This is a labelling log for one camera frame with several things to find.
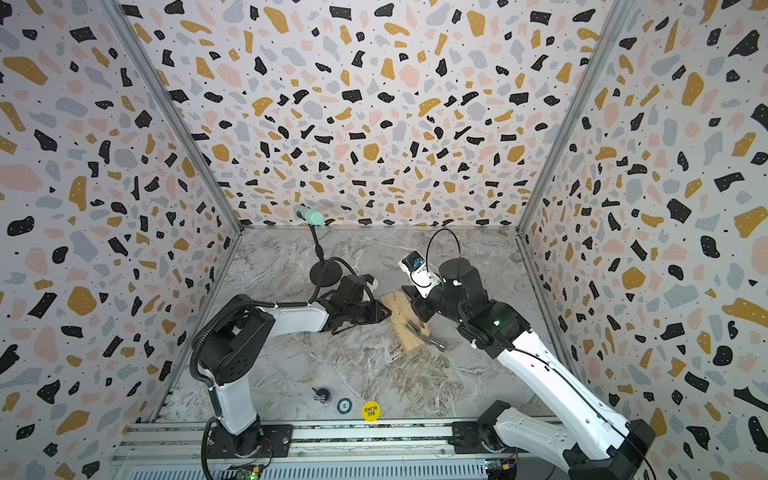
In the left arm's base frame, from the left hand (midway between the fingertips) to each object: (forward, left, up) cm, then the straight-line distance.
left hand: (397, 313), depth 92 cm
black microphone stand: (+22, +27, -7) cm, 35 cm away
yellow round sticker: (-26, +7, -4) cm, 28 cm away
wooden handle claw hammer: (-6, -4, +3) cm, 8 cm away
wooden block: (-2, -3, -1) cm, 4 cm away
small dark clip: (-23, +19, 0) cm, 30 cm away
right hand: (-6, -4, +25) cm, 26 cm away
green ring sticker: (-25, +14, -5) cm, 29 cm away
